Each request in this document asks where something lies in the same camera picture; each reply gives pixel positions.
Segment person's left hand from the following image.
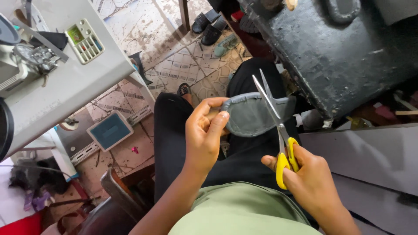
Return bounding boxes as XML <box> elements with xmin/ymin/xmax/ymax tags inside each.
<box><xmin>185</xmin><ymin>97</ymin><xmax>230</xmax><ymax>175</ymax></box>

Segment person's right hand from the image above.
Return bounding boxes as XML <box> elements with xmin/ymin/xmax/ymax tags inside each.
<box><xmin>261</xmin><ymin>144</ymin><xmax>342</xmax><ymax>214</ymax></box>

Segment grey fabric piece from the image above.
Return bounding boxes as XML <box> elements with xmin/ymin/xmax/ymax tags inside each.
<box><xmin>221</xmin><ymin>92</ymin><xmax>297</xmax><ymax>138</ymax></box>

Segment yellow handled scissors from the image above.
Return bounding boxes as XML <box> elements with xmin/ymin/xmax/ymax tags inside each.
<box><xmin>252</xmin><ymin>69</ymin><xmax>300</xmax><ymax>190</ymax></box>

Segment person's black trousers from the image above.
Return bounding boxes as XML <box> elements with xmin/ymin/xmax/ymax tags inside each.
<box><xmin>153</xmin><ymin>58</ymin><xmax>302</xmax><ymax>203</ymax></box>

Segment person's black sandal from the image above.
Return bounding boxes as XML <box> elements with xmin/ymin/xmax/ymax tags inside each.
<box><xmin>177</xmin><ymin>83</ymin><xmax>192</xmax><ymax>97</ymax></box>

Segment grey white board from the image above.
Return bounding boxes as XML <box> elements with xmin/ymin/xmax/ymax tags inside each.
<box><xmin>299</xmin><ymin>123</ymin><xmax>418</xmax><ymax>235</ymax></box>

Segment person's green shirt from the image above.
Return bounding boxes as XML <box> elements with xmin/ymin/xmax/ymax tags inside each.
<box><xmin>168</xmin><ymin>182</ymin><xmax>324</xmax><ymax>235</ymax></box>

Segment blue foot pedal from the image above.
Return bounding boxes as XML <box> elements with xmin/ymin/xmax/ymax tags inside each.
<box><xmin>86</xmin><ymin>110</ymin><xmax>134</xmax><ymax>153</ymax></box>

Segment dark wooden chair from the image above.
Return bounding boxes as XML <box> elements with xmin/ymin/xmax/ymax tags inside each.
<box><xmin>77</xmin><ymin>167</ymin><xmax>155</xmax><ymax>235</ymax></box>

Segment teal shoe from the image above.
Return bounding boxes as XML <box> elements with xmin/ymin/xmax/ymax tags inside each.
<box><xmin>214</xmin><ymin>34</ymin><xmax>239</xmax><ymax>58</ymax></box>

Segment black slide sandal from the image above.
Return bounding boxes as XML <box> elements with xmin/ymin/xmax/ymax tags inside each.
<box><xmin>201</xmin><ymin>17</ymin><xmax>228</xmax><ymax>46</ymax></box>
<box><xmin>191</xmin><ymin>9</ymin><xmax>221</xmax><ymax>34</ymax></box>

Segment wooden pole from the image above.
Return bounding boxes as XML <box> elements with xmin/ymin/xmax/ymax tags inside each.
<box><xmin>178</xmin><ymin>0</ymin><xmax>191</xmax><ymax>32</ymax></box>

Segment large black metal box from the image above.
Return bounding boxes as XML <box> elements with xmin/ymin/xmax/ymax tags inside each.
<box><xmin>237</xmin><ymin>0</ymin><xmax>418</xmax><ymax>121</ymax></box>

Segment white sewing machine table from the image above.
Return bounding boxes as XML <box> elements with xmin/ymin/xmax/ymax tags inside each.
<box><xmin>0</xmin><ymin>0</ymin><xmax>156</xmax><ymax>160</ymax></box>

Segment cream compartment tray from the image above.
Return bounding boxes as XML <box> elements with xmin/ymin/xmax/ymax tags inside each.
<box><xmin>65</xmin><ymin>18</ymin><xmax>105</xmax><ymax>65</ymax></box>

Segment heap of fabric scraps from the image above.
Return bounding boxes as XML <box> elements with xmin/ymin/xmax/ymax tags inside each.
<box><xmin>8</xmin><ymin>157</ymin><xmax>71</xmax><ymax>212</ymax></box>

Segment black fabric scrap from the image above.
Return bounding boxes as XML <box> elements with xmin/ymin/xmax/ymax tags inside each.
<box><xmin>29</xmin><ymin>31</ymin><xmax>69</xmax><ymax>51</ymax></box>

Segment red cloth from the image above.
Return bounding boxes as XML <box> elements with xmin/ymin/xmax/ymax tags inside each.
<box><xmin>0</xmin><ymin>212</ymin><xmax>43</xmax><ymax>235</ymax></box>

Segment sewing machine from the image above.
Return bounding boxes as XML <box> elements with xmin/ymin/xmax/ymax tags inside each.
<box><xmin>0</xmin><ymin>0</ymin><xmax>70</xmax><ymax>98</ymax></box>

